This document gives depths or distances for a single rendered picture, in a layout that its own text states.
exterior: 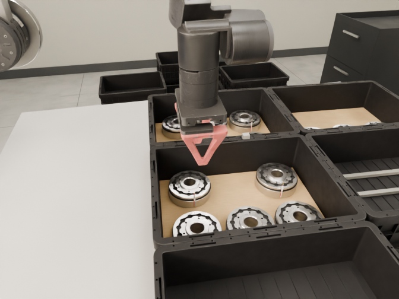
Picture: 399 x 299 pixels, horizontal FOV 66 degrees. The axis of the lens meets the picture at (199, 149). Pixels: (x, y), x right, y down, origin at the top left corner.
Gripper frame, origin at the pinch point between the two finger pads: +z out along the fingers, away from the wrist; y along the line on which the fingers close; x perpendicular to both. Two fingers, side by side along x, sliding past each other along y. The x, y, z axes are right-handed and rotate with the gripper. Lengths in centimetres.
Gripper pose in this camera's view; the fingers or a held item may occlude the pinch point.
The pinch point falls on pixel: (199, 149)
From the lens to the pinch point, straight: 52.0
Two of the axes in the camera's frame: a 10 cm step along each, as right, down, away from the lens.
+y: -1.6, -5.7, 8.1
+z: 0.1, 8.2, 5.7
